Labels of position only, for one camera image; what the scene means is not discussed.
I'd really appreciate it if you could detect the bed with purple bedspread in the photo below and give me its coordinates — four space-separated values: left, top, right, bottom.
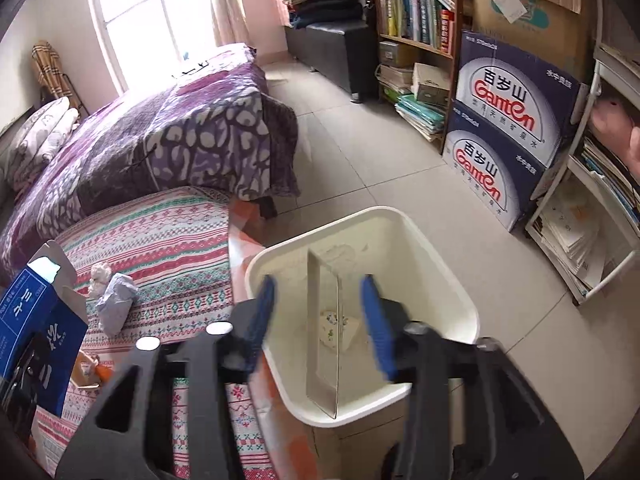
0 42 302 286

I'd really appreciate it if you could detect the patterned paper scrap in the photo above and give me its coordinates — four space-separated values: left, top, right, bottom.
319 309 374 352

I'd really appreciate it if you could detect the striped patterned tablecloth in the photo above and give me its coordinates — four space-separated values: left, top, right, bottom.
30 185 321 480

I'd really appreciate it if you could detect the blue carton box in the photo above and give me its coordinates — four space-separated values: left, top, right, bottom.
0 240 90 420

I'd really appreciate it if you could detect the stack of books and boxes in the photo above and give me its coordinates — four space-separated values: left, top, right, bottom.
377 40 452 144

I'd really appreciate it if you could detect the white shelf rack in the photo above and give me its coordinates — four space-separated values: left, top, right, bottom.
524 42 640 307

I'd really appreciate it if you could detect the stack of white pillows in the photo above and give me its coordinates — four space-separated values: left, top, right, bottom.
9 96 81 193

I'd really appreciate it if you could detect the small black item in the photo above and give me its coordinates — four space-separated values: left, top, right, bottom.
171 58 212 80

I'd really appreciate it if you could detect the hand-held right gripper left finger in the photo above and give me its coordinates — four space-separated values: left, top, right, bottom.
55 275 277 480

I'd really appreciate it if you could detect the white tissue wad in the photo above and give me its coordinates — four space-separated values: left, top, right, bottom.
89 263 114 297

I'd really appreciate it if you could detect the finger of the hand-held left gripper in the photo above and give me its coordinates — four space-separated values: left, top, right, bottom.
0 332 51 411

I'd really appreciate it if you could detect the blue water carton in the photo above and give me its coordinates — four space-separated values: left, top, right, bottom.
442 101 552 232
454 30 582 162

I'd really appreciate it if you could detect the tan plaid fabric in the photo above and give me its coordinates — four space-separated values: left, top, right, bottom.
31 41 81 112

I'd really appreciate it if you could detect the stack of papers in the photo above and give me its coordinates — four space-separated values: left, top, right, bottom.
531 179 609 297

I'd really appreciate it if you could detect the row of upright books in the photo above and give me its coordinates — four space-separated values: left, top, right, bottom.
382 0 457 57

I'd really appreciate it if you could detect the pile of folded clothes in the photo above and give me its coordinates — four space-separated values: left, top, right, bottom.
279 0 365 30

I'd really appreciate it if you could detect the pale curtain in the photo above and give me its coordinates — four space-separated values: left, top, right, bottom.
209 0 252 50

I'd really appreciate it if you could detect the white paper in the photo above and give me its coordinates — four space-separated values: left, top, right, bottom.
94 272 139 335

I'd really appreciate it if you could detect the black bench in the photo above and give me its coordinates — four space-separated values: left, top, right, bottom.
284 19 379 105

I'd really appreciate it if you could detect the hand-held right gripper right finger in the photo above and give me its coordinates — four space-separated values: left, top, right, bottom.
361 275 583 480

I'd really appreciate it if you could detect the white plastic trash bin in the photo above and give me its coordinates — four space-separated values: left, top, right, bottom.
244 205 482 427

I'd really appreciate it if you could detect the pink soft item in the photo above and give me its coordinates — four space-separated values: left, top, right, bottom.
589 98 640 182

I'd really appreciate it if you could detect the dark bed frame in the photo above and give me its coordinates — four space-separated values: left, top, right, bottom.
252 194 279 221

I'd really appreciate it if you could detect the wooden bookshelf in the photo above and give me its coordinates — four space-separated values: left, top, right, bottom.
372 0 469 157

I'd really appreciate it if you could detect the large brown cardboard box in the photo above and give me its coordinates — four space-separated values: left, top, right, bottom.
465 0 599 84

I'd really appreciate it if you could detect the bright window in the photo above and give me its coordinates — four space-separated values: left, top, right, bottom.
84 0 226 97

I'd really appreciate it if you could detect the orange and tan wrapper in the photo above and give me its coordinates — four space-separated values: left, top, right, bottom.
71 352 109 389

